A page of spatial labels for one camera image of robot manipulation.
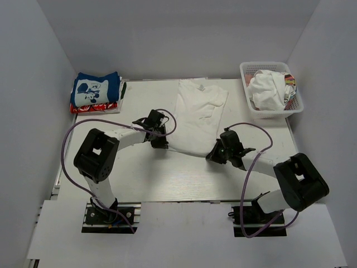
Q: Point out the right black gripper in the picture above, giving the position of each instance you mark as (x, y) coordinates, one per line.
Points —
(213, 155)

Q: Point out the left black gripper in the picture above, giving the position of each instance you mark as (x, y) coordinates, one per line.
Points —
(162, 144)

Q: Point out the white t-shirt with robot print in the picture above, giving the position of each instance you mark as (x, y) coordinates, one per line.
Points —
(198, 112)

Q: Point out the white t-shirt with colourful print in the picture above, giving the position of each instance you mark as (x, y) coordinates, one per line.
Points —
(271, 90)

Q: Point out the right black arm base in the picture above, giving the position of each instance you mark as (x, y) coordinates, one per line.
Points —
(253, 221)

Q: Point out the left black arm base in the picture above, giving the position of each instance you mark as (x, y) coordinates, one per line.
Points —
(97, 220)

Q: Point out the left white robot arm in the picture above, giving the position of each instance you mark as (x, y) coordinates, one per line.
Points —
(96, 156)

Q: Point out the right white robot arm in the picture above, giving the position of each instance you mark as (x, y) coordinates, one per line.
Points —
(300, 184)

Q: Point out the blue folded Mickey t-shirt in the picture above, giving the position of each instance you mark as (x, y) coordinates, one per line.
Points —
(89, 89)

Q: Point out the red folded t-shirt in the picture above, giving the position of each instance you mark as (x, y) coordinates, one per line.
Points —
(94, 108)

